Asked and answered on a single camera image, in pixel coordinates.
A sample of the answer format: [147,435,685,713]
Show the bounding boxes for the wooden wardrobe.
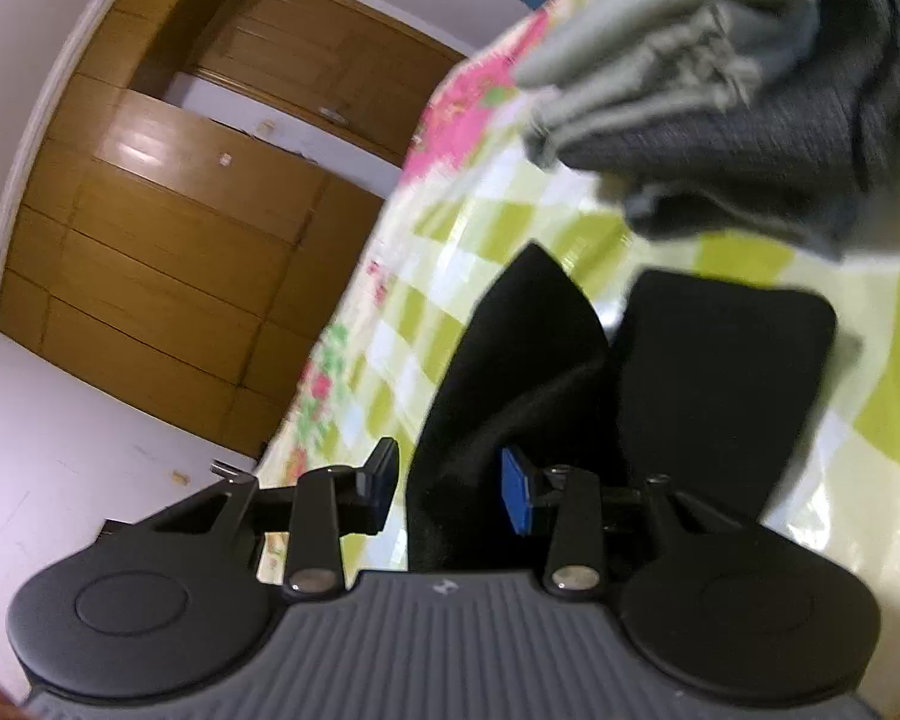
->
[0,0,467,460]

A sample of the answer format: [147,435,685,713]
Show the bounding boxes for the dark grey folded cloth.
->
[562,0,900,261]

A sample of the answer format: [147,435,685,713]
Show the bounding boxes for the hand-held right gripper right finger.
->
[499,447,752,595]

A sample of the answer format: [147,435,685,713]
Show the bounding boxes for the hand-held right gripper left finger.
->
[154,436,401,596]

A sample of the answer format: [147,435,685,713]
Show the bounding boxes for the light grey folded cloth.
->
[513,0,822,169]

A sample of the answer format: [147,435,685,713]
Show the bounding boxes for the black pants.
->
[405,243,839,572]

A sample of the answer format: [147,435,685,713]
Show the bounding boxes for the checked floral printed blanket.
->
[257,0,900,720]

